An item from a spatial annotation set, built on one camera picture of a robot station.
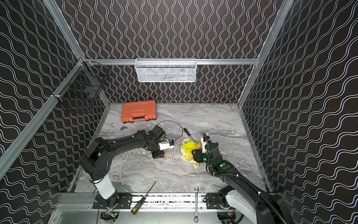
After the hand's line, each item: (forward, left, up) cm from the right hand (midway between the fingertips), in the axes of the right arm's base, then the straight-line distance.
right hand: (196, 150), depth 85 cm
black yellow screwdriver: (-27, +31, -6) cm, 41 cm away
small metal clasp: (+21, +53, -5) cm, 57 cm away
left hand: (-1, +20, -4) cm, 20 cm away
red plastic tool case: (+35, +43, -1) cm, 55 cm away
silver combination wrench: (-33, +1, -8) cm, 34 cm away
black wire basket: (+40, +78, +20) cm, 90 cm away
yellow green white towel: (+4, +5, 0) cm, 6 cm away
